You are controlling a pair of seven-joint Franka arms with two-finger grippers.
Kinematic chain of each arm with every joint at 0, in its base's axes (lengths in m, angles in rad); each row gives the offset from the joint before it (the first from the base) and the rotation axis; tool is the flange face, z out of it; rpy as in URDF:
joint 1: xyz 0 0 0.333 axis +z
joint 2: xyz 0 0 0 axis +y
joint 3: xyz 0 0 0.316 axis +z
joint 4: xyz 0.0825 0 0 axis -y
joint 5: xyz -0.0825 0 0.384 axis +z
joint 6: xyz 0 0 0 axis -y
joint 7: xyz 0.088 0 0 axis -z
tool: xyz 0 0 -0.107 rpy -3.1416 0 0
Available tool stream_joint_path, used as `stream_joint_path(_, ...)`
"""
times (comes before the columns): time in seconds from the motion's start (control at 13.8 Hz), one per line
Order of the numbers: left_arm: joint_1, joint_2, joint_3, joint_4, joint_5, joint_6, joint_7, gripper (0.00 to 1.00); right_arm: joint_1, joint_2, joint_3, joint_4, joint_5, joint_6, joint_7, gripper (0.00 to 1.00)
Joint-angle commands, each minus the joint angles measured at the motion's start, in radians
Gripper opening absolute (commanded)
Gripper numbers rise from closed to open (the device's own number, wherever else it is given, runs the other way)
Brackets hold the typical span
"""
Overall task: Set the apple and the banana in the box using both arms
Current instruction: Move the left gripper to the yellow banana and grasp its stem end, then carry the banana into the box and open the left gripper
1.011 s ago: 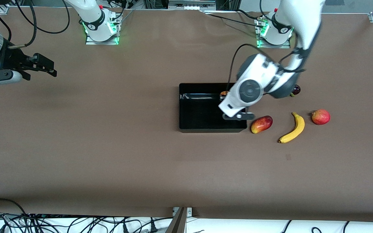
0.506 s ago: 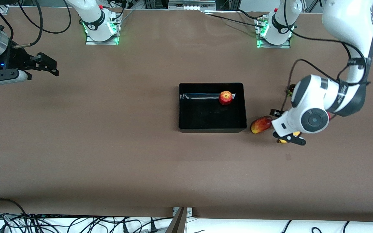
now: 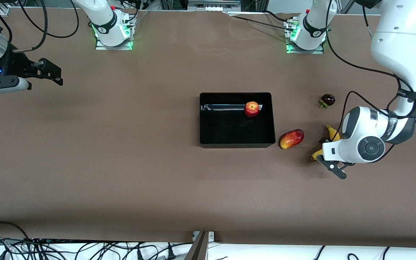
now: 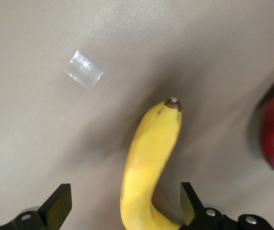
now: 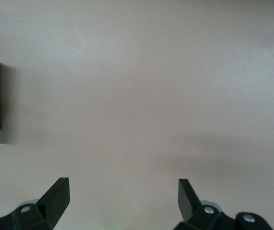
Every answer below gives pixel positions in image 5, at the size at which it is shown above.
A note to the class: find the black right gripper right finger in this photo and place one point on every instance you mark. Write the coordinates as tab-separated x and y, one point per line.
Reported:
189	203

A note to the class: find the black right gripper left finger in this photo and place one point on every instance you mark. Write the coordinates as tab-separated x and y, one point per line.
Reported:
50	201

